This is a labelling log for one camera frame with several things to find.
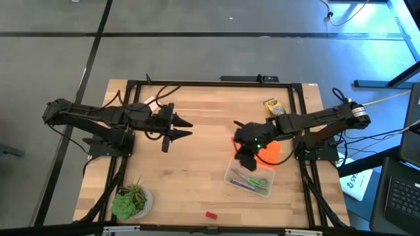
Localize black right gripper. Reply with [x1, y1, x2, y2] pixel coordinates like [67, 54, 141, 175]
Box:
[233, 120, 278, 172]

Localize black monitor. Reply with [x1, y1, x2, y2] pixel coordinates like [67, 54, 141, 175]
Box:
[398, 81, 420, 168]

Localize succulent plant in white pot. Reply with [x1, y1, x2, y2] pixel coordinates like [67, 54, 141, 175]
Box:
[110, 178, 154, 222]

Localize yellow green crayon box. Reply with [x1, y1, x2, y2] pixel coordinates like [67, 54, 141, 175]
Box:
[262, 97, 287, 117]

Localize black laptop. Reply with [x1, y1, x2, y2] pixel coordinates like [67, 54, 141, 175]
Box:
[369, 156, 420, 236]

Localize white floor cable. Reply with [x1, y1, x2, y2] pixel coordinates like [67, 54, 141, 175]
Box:
[320, 0, 371, 28]

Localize black desk foot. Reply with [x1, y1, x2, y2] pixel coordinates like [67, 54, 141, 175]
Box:
[353, 60, 420, 90]

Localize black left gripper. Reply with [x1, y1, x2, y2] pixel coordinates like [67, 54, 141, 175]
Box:
[144, 103, 194, 153]

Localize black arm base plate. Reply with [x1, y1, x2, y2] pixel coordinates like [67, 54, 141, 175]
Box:
[294, 136, 339, 162]
[87, 130, 135, 157]

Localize black camera crossbar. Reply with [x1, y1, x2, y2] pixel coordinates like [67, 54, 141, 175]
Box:
[0, 221, 420, 236]

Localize yellow extension cable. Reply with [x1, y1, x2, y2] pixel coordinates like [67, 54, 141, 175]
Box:
[360, 90, 411, 108]

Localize purple pen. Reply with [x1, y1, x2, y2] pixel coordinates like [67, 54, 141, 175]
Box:
[229, 178, 261, 193]

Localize clear plastic storage box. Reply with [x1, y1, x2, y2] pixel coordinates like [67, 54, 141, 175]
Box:
[223, 156, 276, 198]

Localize black power cables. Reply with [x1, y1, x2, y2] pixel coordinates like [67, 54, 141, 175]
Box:
[334, 126, 420, 165]

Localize silver metal bracket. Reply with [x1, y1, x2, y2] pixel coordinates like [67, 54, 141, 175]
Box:
[102, 225, 141, 235]
[283, 228, 325, 236]

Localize grey chair base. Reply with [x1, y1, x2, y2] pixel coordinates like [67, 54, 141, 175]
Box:
[0, 142, 26, 158]

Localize black bar device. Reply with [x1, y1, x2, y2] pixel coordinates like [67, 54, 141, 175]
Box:
[219, 74, 280, 83]

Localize green-handled scissors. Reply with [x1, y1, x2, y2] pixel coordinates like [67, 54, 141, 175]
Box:
[230, 167, 270, 189]

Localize white printed box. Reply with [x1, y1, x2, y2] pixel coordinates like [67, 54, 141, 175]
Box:
[339, 153, 374, 202]

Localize pale pink sticky note pad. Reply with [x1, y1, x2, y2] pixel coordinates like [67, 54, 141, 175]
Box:
[143, 95, 161, 111]

